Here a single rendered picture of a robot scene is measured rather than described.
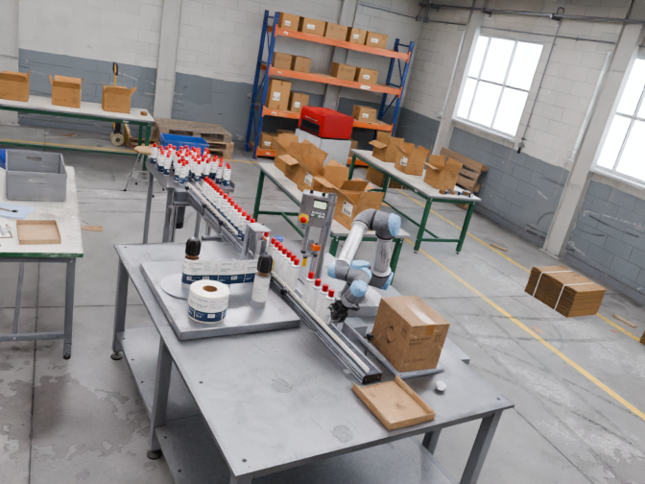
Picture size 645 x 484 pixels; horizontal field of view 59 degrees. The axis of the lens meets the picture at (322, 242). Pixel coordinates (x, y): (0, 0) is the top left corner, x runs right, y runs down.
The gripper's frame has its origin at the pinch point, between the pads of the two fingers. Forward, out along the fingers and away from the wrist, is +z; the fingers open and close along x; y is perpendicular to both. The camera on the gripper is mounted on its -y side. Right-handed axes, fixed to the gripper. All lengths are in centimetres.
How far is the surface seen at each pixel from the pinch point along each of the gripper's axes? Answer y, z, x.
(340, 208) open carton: -120, 95, -160
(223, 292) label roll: 55, 5, -26
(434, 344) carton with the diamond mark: -34, -26, 32
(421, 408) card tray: -12, -23, 61
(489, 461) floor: -119, 61, 81
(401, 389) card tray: -11, -16, 48
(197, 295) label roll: 69, 5, -25
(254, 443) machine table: 72, -22, 59
